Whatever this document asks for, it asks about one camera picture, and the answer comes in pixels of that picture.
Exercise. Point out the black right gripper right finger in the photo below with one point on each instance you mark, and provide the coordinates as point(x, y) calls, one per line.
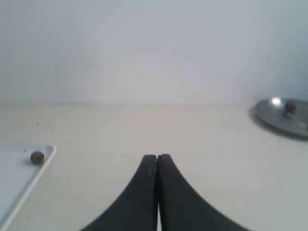
point(182, 208)

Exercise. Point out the round metal plate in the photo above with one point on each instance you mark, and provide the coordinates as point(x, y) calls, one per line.
point(270, 113)

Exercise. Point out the red meat chunk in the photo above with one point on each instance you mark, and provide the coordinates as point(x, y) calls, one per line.
point(37, 158)

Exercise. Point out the white rectangular tray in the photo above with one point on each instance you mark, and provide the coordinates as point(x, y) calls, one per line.
point(18, 176)

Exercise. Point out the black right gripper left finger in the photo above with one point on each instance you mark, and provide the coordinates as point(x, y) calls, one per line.
point(136, 208)

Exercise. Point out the dark ball on plate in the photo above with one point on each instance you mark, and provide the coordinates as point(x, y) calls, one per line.
point(289, 110)

